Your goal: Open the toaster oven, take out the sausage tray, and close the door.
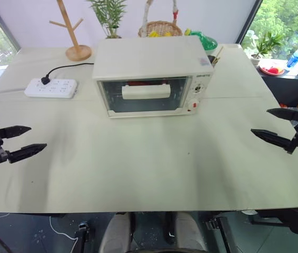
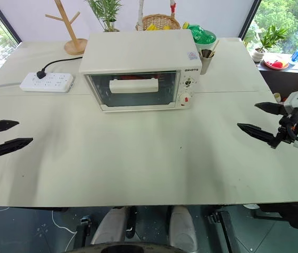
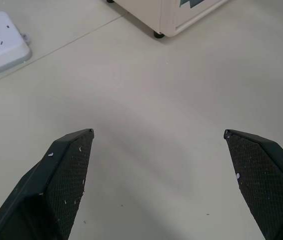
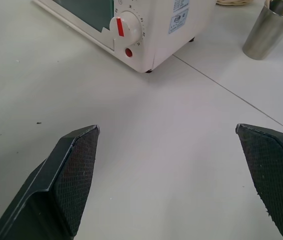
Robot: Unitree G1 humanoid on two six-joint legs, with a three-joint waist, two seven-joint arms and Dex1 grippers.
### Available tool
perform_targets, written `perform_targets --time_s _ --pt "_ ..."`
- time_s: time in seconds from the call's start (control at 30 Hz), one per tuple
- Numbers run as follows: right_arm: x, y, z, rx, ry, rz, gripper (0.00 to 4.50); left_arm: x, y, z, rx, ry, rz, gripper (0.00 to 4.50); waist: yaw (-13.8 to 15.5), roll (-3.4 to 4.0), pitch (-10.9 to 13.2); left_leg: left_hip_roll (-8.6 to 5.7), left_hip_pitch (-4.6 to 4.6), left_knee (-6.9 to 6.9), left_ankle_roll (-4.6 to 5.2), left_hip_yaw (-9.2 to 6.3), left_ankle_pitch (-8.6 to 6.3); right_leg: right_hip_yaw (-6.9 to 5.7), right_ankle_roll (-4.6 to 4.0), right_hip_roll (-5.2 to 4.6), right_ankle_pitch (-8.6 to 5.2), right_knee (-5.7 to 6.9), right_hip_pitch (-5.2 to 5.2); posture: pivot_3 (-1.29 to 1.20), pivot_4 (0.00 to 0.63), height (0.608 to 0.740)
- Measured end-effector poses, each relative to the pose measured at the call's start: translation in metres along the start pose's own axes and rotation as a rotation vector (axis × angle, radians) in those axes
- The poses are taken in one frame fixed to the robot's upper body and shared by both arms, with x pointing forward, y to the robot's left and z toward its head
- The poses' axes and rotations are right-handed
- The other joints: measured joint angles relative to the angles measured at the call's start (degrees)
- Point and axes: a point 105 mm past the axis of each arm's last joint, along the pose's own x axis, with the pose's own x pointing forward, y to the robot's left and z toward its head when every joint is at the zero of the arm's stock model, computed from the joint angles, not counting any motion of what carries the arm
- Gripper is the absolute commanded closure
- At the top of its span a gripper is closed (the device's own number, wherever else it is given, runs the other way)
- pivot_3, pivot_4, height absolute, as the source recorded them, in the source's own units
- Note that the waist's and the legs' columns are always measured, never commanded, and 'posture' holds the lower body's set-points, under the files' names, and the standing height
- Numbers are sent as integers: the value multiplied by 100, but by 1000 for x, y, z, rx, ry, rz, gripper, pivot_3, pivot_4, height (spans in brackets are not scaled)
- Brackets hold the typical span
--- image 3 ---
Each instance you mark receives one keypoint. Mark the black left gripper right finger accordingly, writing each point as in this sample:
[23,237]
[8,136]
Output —
[264,180]

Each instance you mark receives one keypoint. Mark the cream box with black feet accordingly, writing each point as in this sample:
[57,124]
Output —
[171,15]

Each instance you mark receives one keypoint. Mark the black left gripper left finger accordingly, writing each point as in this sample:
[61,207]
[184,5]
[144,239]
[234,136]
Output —
[56,185]

